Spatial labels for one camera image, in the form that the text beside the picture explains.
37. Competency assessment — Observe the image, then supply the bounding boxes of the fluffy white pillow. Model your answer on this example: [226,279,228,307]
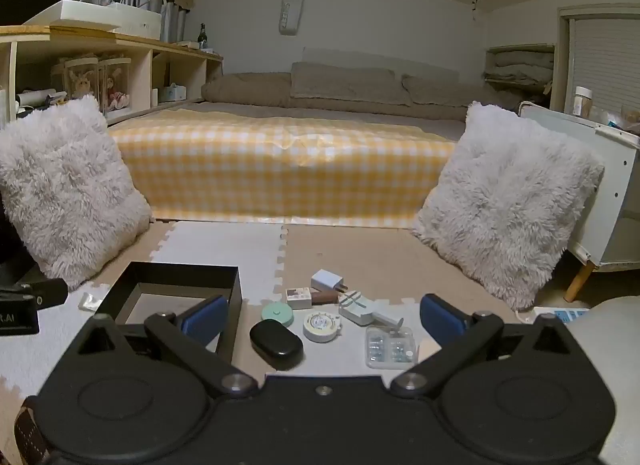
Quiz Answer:
[411,101,606,312]
[0,94,154,292]

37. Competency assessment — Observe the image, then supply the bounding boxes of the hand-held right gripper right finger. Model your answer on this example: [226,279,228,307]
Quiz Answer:
[391,294,576,399]

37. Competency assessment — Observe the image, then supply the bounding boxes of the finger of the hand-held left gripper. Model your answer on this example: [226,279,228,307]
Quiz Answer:
[0,279,69,309]

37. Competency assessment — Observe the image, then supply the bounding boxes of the round white yellow tape measure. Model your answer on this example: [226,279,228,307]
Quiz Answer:
[302,311,343,344]

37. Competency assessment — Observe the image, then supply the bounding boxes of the small printed cardboard box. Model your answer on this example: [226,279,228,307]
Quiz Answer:
[285,286,313,309]

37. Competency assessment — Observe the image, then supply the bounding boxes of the folded beige blankets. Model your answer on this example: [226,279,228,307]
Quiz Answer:
[484,44,556,96]

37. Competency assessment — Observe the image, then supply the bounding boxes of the doll display case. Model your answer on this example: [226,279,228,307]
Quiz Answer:
[52,57,101,108]
[97,56,133,112]

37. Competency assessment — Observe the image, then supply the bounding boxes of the yellow gingham blanket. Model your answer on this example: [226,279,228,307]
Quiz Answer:
[107,110,457,224]

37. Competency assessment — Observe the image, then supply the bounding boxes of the small clear plastic packet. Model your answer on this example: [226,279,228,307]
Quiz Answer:
[77,290,106,312]

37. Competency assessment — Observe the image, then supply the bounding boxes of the white foam mat tile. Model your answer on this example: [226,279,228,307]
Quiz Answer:
[272,295,523,381]
[0,282,113,398]
[107,221,289,307]

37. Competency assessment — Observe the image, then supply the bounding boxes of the white printed box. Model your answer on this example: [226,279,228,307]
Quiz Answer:
[100,1,163,42]

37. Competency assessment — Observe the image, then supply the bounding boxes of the flat white box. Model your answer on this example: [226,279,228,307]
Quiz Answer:
[22,0,123,30]

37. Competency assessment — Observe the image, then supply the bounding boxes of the black oval case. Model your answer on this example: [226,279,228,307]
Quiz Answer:
[249,319,304,372]

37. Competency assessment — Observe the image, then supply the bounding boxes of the dark printed strap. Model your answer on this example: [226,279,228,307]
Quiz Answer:
[12,395,41,465]

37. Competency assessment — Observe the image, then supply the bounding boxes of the jar with white lid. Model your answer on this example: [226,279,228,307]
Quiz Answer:
[572,86,594,118]

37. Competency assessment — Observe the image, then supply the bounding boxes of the wooden shelf unit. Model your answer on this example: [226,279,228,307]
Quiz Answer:
[0,25,224,128]

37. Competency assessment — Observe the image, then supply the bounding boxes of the grey curtain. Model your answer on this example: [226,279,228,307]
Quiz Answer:
[60,0,188,43]

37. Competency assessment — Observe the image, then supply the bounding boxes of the beige bed pillow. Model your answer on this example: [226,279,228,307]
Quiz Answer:
[402,75,523,113]
[290,62,413,106]

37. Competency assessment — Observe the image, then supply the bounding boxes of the white power strip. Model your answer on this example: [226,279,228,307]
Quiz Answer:
[532,307,591,327]

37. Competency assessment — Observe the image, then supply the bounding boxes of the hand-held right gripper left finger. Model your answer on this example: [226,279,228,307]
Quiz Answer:
[75,295,259,399]

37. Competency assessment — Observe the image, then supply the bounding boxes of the window blind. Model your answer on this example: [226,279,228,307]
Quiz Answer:
[570,15,640,116]

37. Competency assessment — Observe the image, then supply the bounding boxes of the white charger plug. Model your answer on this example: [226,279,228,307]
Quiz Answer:
[311,269,350,293]

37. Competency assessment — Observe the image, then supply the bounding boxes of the white hanging bag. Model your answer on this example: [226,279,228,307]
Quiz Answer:
[279,0,306,37]

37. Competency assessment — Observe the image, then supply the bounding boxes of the white cabinet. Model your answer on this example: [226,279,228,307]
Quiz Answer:
[519,101,640,303]

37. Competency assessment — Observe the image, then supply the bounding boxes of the white paper roll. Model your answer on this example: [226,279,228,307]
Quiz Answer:
[15,86,68,108]

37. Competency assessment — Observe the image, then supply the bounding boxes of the clear plastic pill box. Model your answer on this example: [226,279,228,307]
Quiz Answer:
[365,326,417,370]

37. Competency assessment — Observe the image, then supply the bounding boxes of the white plastic hand tool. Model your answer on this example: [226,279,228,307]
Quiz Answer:
[338,290,403,331]

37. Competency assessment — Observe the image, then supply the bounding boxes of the mint round case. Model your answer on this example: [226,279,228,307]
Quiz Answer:
[261,302,296,325]

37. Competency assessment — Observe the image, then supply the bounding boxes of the black box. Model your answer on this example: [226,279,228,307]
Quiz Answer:
[95,261,244,365]

